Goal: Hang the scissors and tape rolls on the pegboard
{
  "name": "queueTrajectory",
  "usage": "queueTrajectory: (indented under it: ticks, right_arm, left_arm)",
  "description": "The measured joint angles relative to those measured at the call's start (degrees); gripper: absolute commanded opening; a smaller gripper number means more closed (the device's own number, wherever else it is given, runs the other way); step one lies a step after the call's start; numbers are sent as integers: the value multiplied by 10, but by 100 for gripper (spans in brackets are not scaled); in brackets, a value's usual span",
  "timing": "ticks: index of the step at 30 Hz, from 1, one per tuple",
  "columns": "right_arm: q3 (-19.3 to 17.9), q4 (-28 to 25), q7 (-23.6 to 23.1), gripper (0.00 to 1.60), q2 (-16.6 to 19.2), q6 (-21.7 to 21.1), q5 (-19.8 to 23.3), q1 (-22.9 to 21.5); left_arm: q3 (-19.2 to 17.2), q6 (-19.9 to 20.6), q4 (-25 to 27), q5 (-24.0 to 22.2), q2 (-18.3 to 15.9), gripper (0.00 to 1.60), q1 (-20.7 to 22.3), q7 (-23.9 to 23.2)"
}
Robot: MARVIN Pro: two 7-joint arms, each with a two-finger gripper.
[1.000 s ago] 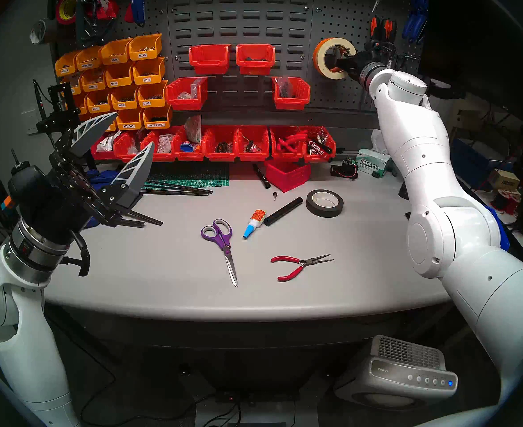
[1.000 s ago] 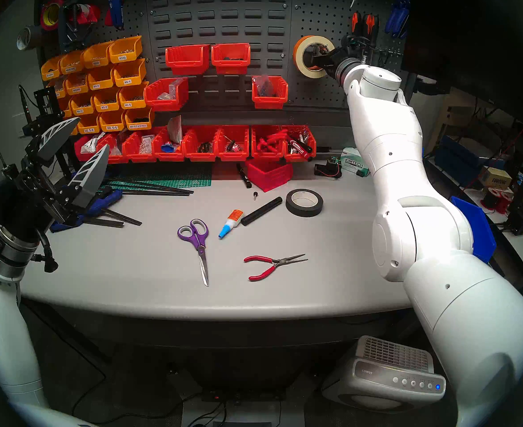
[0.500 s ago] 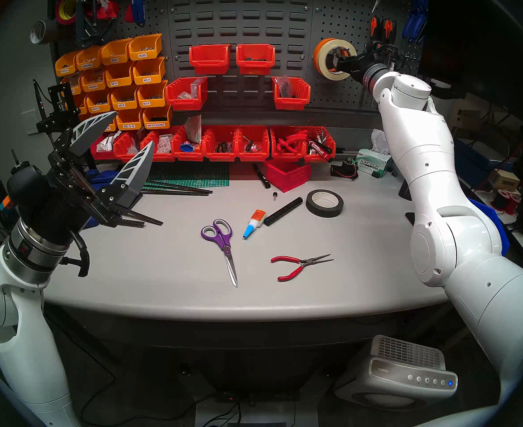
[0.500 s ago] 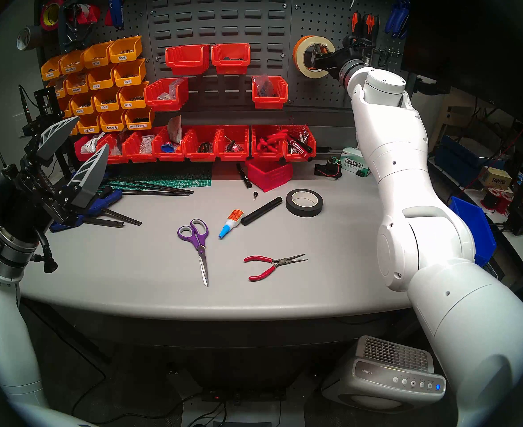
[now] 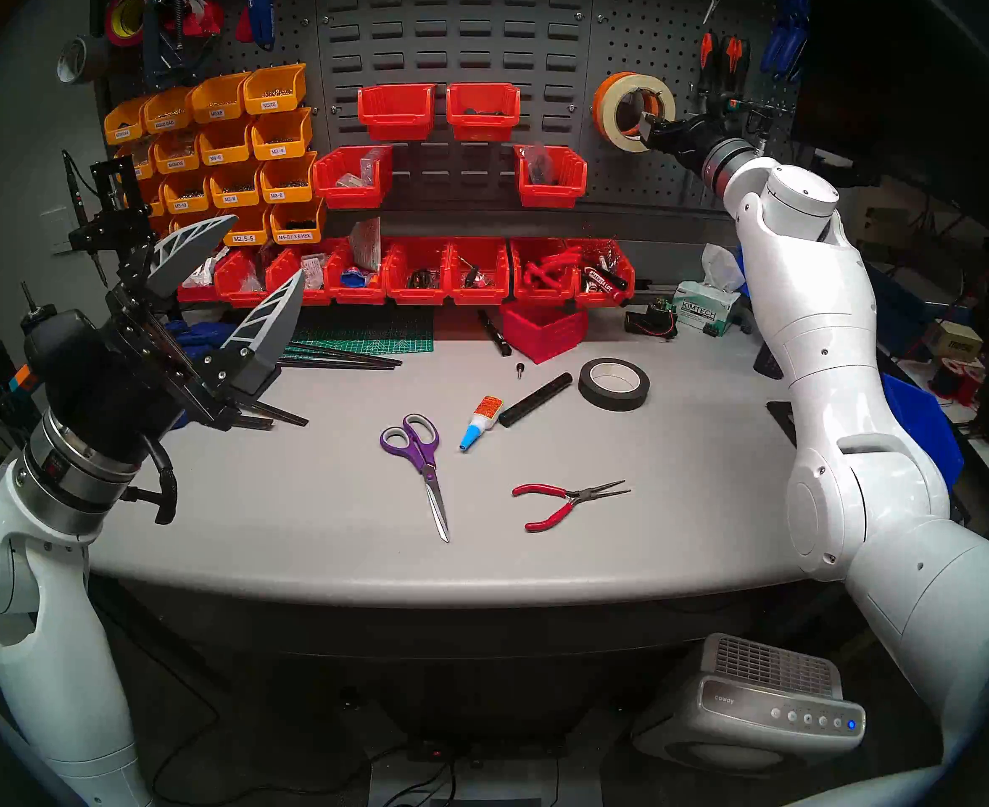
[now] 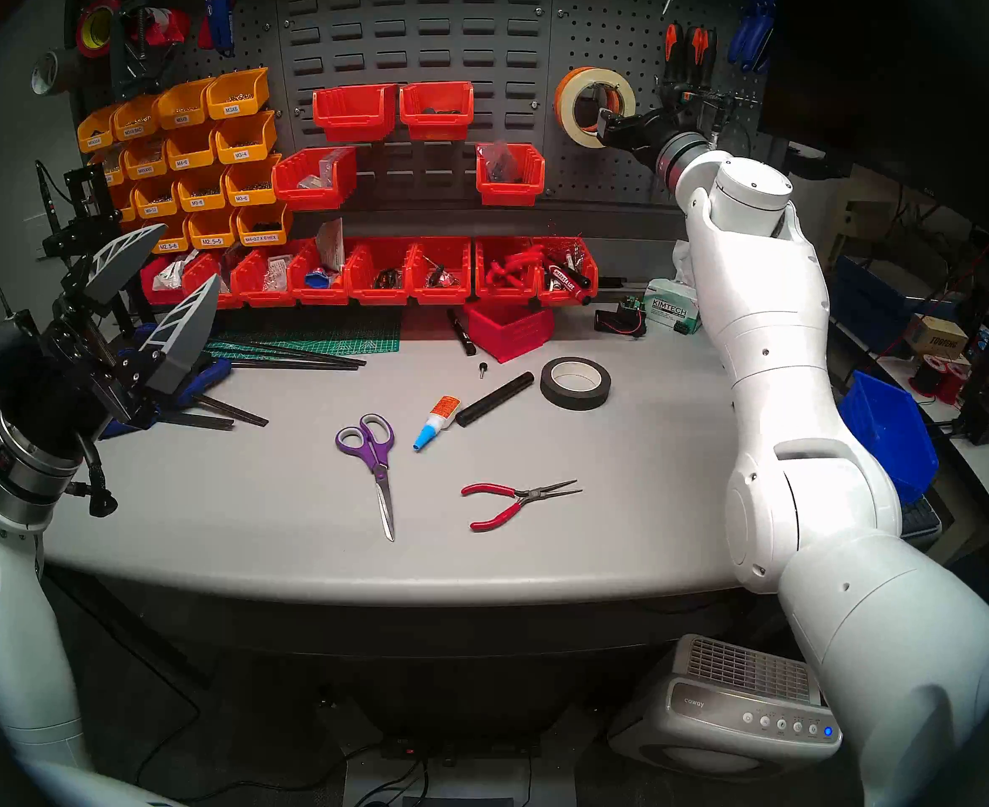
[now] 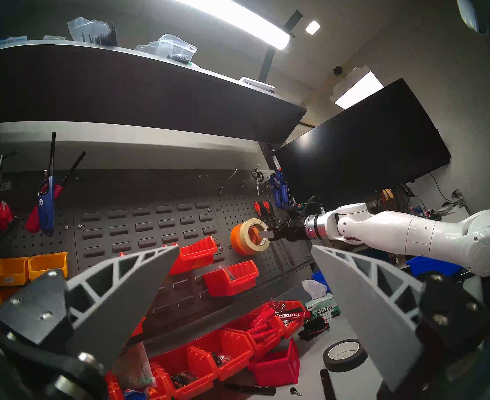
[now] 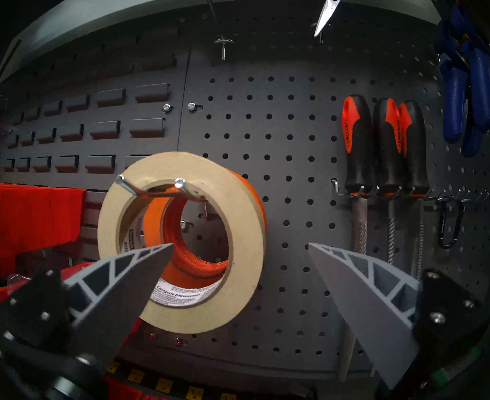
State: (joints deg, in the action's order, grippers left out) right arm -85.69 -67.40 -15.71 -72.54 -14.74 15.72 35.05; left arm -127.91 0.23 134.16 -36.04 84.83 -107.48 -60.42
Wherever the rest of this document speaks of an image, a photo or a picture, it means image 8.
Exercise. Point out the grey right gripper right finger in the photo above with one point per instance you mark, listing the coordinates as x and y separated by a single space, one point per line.
370 311

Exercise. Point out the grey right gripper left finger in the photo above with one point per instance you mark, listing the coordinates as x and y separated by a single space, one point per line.
115 303

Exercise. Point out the orange tape roll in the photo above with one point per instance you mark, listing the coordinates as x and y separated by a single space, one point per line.
195 266

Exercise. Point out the beige masking tape roll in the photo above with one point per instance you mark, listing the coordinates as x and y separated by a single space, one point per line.
245 245

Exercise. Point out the black outlet strip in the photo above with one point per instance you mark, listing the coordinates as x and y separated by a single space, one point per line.
165 384

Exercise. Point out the clear bag of black parts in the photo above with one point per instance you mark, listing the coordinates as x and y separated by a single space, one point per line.
18 278

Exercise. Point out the black carabiner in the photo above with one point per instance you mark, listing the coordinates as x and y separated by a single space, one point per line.
441 232

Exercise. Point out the metal double peg hook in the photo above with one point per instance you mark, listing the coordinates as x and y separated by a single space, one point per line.
153 191

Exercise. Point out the metal multi hook tool rack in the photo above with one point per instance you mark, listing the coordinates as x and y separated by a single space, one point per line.
445 195

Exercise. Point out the small metal peg hook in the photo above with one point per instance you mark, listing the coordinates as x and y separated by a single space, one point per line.
223 45

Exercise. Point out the silver snips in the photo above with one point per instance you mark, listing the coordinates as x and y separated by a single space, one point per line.
328 7

